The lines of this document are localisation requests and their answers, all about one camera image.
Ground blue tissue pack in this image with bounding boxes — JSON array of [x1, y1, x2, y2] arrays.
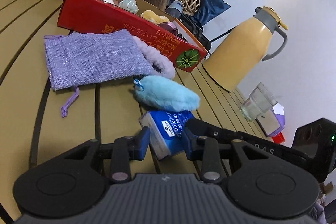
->
[[139, 110, 194, 160]]

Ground pink satin scrunchie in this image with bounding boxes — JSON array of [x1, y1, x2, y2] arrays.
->
[[159, 22, 179, 36]]

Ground pale green soft toy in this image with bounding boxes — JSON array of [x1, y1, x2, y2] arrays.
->
[[119, 0, 139, 14]]

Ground red small container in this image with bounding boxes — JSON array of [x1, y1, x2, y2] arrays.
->
[[271, 132, 285, 144]]

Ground purple white tissue box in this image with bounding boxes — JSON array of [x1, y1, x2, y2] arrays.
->
[[256, 103, 285, 137]]

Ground light blue plush toy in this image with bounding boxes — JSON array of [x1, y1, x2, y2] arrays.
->
[[133, 75, 201, 112]]

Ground clear glass cup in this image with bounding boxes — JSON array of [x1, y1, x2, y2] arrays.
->
[[240, 82, 277, 121]]

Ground purple fluffy headband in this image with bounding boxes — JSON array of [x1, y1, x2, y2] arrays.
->
[[133, 36, 175, 80]]

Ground yellow thermos jug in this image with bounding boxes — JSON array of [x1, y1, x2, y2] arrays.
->
[[203, 6, 288, 92]]

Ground black backpack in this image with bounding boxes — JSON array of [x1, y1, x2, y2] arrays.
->
[[179, 14, 211, 51]]

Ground yellow white plush toy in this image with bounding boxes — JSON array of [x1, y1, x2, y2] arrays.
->
[[140, 10, 170, 25]]

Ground clear water bottle blue cap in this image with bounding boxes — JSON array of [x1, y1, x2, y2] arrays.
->
[[165, 1, 183, 19]]

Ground blue fabric bag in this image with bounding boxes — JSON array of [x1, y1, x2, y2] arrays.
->
[[190, 0, 231, 26]]

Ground red orange cardboard box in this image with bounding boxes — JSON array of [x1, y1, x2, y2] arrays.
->
[[58, 0, 207, 72]]

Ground purple woven drawstring pouch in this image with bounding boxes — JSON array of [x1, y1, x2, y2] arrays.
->
[[44, 29, 153, 118]]

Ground black camera tripod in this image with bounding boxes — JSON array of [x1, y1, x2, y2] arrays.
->
[[209, 26, 236, 43]]

